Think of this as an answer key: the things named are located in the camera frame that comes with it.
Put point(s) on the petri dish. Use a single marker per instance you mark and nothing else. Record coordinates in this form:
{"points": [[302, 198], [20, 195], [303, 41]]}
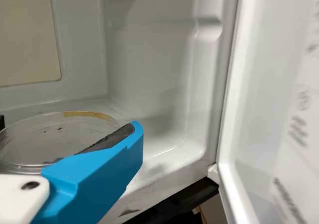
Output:
{"points": [[49, 139]]}

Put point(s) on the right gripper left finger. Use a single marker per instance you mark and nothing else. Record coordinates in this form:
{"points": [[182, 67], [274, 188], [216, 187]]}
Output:
{"points": [[2, 121]]}

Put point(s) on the white incubator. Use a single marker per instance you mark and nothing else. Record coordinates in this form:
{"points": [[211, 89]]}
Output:
{"points": [[149, 84]]}

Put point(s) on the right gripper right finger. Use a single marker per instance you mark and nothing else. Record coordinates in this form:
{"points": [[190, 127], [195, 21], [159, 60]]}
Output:
{"points": [[99, 174]]}

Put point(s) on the incubator door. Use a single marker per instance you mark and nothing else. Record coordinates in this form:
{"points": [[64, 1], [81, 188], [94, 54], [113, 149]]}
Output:
{"points": [[274, 84]]}

